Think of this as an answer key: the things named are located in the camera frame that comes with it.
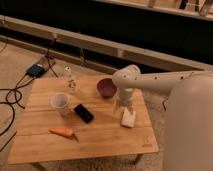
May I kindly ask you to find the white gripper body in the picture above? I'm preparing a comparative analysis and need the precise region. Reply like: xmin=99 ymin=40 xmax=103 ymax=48
xmin=113 ymin=88 xmax=134 ymax=113

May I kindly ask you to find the white sponge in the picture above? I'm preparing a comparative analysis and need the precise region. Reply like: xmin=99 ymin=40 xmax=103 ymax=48
xmin=121 ymin=108 xmax=136 ymax=128

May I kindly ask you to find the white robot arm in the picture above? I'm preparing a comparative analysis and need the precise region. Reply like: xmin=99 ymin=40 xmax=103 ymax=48
xmin=112 ymin=65 xmax=213 ymax=171

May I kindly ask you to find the purple bowl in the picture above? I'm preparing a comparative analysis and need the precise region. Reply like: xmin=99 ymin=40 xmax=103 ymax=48
xmin=97 ymin=78 xmax=117 ymax=98

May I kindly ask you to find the black smartphone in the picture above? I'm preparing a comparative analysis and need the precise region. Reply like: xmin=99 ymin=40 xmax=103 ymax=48
xmin=74 ymin=104 xmax=94 ymax=123

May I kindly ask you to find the clear glass bottle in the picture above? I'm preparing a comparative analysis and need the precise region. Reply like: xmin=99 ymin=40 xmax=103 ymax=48
xmin=64 ymin=66 xmax=77 ymax=94

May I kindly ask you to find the translucent plastic cup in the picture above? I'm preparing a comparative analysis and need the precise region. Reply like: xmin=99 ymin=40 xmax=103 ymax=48
xmin=50 ymin=93 xmax=70 ymax=117

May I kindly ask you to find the orange carrot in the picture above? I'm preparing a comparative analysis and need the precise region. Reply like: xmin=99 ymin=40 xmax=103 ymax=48
xmin=49 ymin=128 xmax=77 ymax=139

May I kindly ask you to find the black power adapter box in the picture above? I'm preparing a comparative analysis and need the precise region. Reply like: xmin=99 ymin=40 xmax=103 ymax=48
xmin=26 ymin=64 xmax=45 ymax=78

